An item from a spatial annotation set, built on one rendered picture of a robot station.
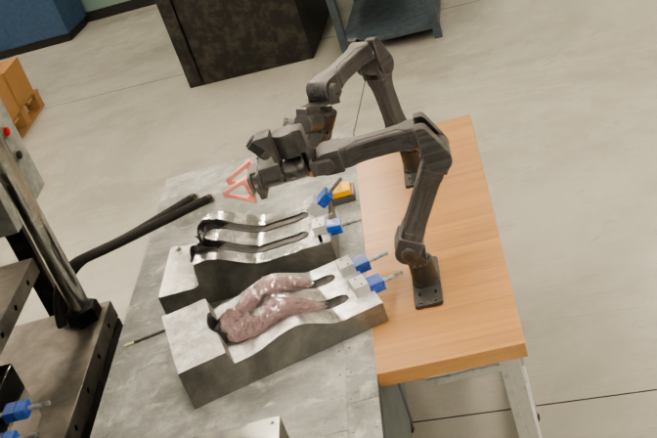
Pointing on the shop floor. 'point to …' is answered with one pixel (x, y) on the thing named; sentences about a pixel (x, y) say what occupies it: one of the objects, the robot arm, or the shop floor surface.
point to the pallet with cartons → (19, 95)
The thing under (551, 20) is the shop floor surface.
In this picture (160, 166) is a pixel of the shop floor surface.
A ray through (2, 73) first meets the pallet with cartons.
